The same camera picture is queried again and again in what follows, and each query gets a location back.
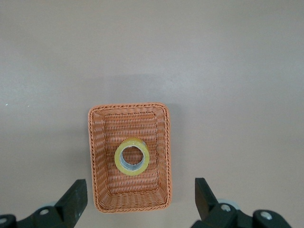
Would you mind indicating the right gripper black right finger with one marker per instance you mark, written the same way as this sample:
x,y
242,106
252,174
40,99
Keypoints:
x,y
206,204

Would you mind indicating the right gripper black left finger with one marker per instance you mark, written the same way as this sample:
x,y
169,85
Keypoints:
x,y
69,206

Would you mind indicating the yellow tape roll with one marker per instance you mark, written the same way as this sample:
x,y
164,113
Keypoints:
x,y
131,172

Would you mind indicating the brown deep wicker basket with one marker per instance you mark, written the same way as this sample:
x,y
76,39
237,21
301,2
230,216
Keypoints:
x,y
128,190

